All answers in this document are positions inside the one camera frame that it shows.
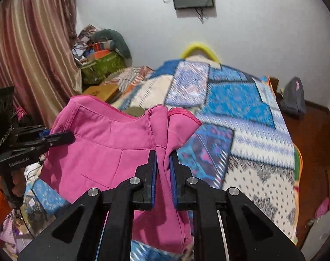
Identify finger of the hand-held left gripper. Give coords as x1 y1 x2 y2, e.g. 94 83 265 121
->
17 131 75 155
13 124 50 139

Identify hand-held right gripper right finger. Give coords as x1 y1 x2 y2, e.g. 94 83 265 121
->
169 150 305 261

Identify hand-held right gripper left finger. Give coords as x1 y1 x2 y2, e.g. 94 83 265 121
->
17 150 157 261

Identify pink pants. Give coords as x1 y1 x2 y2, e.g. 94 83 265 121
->
40 95 203 254

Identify olive green pants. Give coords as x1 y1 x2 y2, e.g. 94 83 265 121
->
125 107 147 118

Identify person's left hand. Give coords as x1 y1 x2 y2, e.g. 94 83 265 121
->
12 169 25 196

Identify bamboo lap desk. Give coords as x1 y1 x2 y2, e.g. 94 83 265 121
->
83 83 120 102

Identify striped red beige curtain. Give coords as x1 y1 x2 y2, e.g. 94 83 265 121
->
0 0 82 128

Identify green storage box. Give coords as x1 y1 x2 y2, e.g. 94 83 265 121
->
80 52 127 85

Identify patchwork printed blanket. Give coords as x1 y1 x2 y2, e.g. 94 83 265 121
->
21 58 303 261

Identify pile of paper clutter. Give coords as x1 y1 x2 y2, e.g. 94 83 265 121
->
71 24 114 66

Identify grey plush pillow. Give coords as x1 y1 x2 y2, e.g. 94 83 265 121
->
90 28 133 60

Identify yellow hoop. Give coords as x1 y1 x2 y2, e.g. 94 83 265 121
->
180 42 221 63

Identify grey backpack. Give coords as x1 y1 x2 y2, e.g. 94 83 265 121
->
280 77 307 116

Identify pink floor cloth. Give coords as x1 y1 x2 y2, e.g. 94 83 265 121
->
314 197 330 218

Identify black fringed bag with chain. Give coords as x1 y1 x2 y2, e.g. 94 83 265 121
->
0 86 15 153

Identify wooden bed frame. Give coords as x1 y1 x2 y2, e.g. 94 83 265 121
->
268 77 280 93

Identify black monitor cable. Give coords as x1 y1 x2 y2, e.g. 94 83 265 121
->
195 7 209 23

